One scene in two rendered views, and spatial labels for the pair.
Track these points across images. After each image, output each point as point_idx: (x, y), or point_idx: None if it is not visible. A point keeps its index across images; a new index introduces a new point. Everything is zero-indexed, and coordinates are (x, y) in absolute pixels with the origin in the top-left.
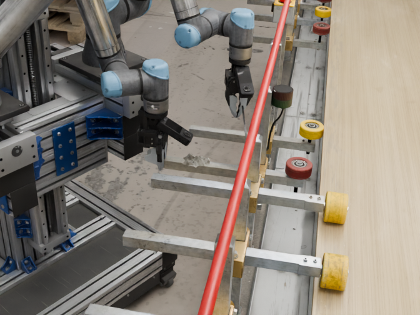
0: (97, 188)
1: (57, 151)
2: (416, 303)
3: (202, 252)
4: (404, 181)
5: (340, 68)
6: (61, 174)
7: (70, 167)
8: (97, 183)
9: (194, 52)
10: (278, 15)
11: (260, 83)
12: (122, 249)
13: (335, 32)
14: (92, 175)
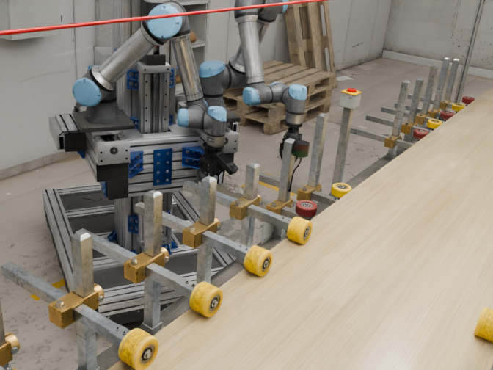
0: (224, 231)
1: (155, 167)
2: (309, 299)
3: (177, 226)
4: (381, 235)
5: (406, 159)
6: (156, 185)
7: (165, 183)
8: (227, 228)
9: (361, 157)
10: (343, 100)
11: None
12: None
13: (429, 137)
14: (226, 222)
